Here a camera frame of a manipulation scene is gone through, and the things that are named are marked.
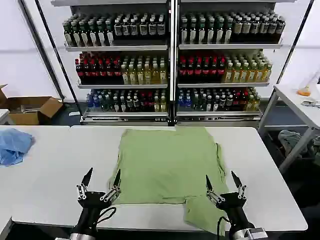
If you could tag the grey clothes pile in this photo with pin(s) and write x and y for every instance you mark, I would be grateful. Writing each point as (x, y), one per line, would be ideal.
(287, 140)

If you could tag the green shirt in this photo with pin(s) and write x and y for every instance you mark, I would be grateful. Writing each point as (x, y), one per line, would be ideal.
(167, 162)

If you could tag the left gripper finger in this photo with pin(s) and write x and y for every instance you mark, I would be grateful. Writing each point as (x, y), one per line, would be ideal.
(115, 181)
(86, 180)

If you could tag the metal tool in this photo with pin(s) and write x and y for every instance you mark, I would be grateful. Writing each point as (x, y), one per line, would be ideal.
(311, 103)

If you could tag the plastic bag with orange item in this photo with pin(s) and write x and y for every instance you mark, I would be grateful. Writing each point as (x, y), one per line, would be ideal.
(305, 90)

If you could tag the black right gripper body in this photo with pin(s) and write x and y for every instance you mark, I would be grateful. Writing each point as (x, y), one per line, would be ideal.
(233, 202)

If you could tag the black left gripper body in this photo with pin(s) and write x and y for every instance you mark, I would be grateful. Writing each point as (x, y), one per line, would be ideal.
(91, 207)

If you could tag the white side table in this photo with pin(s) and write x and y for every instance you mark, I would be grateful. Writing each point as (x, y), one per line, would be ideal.
(297, 105)

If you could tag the brown cardboard box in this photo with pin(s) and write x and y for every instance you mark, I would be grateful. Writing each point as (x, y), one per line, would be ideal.
(27, 110)

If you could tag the black slanted pole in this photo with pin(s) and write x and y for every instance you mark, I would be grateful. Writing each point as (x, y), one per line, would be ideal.
(55, 50)
(296, 37)

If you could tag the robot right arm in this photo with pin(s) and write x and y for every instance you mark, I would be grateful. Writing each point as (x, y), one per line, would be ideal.
(246, 233)

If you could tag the shelf unit with bottles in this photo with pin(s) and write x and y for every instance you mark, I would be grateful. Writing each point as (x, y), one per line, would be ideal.
(120, 75)
(220, 72)

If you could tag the grey slanted pole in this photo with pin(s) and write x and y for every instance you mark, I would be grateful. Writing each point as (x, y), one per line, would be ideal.
(41, 50)

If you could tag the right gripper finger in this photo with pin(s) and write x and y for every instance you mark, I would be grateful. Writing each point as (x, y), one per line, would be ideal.
(210, 186)
(236, 180)

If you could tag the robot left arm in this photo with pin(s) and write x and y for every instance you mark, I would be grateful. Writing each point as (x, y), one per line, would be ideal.
(81, 236)

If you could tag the blue cloth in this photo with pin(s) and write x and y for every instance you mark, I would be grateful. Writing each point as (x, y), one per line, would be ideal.
(12, 147)

